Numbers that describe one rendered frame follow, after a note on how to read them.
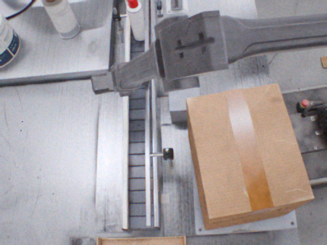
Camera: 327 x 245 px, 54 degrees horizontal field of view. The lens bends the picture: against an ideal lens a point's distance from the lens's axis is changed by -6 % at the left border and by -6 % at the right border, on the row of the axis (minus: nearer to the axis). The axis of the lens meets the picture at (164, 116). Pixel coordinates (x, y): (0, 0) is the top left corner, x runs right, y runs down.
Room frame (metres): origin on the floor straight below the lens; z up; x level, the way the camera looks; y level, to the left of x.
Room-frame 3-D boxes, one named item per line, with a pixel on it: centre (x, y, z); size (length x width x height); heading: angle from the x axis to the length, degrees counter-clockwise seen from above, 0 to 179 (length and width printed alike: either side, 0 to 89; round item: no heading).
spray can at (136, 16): (0.80, 0.03, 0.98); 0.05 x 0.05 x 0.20
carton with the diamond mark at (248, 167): (0.23, -0.17, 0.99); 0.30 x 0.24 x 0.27; 178
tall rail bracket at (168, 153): (0.31, 0.03, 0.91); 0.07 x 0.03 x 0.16; 81
